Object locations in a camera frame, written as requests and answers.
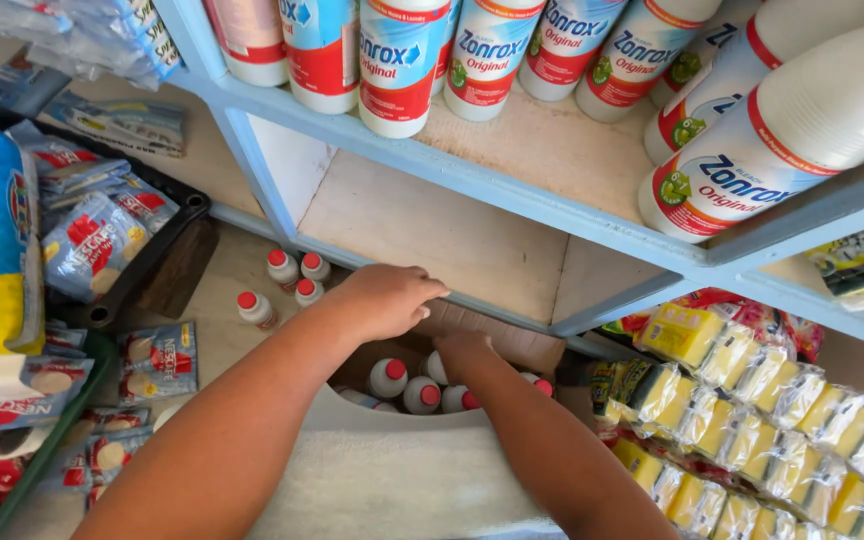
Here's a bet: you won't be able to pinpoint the person's left hand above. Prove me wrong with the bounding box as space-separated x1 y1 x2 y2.
324 264 452 343

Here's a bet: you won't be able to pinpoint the person's right hand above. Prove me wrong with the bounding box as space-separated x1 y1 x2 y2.
433 331 495 386

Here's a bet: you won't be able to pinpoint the brown cardboard box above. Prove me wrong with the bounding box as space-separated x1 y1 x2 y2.
327 296 598 429

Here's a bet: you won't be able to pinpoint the cluster of red-capped bottles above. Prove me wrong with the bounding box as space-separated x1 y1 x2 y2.
336 350 555 416

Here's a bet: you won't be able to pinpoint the small white bottle red cap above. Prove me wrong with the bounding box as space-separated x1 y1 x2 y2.
236 291 279 333
266 249 300 294
294 278 325 309
300 252 332 284

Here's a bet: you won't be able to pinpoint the light blue wooden shelf rack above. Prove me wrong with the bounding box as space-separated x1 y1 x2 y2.
153 0 864 360

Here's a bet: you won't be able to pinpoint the black plastic crate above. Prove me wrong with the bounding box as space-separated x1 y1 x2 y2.
0 103 213 331

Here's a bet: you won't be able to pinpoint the heap of blue coffee sachets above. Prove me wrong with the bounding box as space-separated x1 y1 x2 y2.
0 321 201 540
6 118 182 305

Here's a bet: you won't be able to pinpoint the row of large bleach bottles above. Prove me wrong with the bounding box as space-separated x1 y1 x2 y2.
203 0 864 245

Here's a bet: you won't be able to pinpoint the rows of yellow sponge packets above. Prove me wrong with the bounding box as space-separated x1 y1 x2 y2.
589 301 864 540

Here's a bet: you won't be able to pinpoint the grey blue flat packet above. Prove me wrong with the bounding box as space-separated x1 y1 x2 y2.
43 90 188 159

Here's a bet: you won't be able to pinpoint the heap of red snack packets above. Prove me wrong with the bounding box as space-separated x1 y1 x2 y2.
600 288 827 366

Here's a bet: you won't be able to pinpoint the green plastic crate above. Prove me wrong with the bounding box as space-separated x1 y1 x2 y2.
0 332 123 540

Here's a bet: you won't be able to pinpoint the hanging clear sachet strips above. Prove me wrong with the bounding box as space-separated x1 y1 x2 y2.
0 0 183 93

